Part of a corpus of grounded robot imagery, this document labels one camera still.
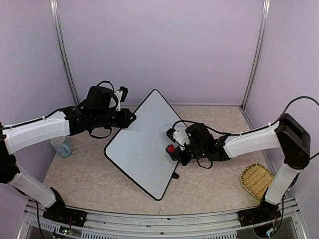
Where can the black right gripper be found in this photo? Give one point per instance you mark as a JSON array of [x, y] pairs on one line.
[[184, 160]]

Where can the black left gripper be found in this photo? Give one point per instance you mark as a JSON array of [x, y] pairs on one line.
[[125, 122]]

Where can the red black whiteboard eraser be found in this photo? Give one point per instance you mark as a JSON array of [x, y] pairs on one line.
[[170, 148]]

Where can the white whiteboard black frame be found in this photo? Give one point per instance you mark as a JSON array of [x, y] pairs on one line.
[[139, 150]]

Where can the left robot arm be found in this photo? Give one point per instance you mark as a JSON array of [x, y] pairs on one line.
[[68, 121]]

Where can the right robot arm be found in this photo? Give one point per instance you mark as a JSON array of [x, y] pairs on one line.
[[286, 133]]

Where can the black whiteboard stand foot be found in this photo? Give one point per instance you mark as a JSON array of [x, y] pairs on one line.
[[175, 176]]

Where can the woven bamboo tray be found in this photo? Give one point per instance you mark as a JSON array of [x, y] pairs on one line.
[[256, 179]]

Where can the light blue mug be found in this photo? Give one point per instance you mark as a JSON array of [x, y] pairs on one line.
[[61, 146]]

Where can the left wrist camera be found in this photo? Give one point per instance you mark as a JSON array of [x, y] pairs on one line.
[[121, 95]]

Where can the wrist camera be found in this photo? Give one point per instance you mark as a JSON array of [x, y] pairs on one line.
[[121, 95], [178, 137]]

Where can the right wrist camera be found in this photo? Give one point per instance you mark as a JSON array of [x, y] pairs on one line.
[[178, 137]]

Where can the front aluminium rail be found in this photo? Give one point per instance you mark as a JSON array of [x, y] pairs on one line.
[[114, 216]]

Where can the left aluminium corner post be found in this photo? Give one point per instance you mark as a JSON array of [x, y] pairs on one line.
[[62, 50]]

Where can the aluminium corner post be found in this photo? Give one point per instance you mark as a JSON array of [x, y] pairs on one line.
[[62, 50], [257, 53]]

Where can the right aluminium corner post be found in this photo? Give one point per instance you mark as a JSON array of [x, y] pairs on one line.
[[257, 53]]

